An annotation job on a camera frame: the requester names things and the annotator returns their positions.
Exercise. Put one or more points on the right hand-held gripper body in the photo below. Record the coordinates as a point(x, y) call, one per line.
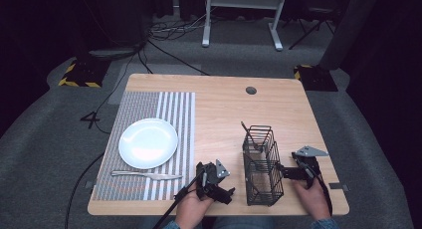
point(310, 167)

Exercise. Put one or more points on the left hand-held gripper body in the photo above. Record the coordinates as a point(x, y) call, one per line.
point(209, 177)

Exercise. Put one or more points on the person's right hand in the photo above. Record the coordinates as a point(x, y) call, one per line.
point(312, 199)

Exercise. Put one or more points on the person's left hand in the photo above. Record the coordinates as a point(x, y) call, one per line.
point(190, 209)

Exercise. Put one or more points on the grey tape strip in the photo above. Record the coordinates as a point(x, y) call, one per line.
point(89, 184)
point(338, 186)

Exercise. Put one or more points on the silver table knife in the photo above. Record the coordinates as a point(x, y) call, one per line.
point(159, 176)

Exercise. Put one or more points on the white round plate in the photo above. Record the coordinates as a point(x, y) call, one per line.
point(147, 142)

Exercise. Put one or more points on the table grommet hole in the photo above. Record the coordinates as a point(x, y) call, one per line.
point(251, 90)

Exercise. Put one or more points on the black yellow striped base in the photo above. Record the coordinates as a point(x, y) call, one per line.
point(315, 78)
point(84, 73)

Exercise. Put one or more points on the grey white striped placemat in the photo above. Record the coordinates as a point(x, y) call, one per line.
point(139, 103)

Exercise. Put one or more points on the black tripod stand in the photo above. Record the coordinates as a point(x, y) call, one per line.
point(310, 31)

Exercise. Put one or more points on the dark grey post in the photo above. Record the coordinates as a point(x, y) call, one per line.
point(348, 30)

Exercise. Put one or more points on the white metal desk frame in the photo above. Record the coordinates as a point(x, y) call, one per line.
point(206, 23)

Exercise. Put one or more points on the grey stand base plate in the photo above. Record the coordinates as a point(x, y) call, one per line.
point(112, 52)

